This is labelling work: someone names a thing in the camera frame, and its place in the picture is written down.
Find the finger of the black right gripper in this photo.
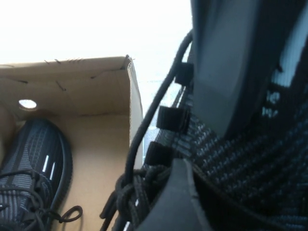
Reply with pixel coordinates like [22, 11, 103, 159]
[191, 0, 301, 138]

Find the black knit sneaker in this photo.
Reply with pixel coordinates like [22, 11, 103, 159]
[100, 28, 308, 231]
[0, 117, 84, 231]

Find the brown cardboard shoe box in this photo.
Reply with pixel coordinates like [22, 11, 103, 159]
[0, 54, 146, 231]

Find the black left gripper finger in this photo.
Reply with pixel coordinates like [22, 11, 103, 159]
[136, 158, 210, 231]

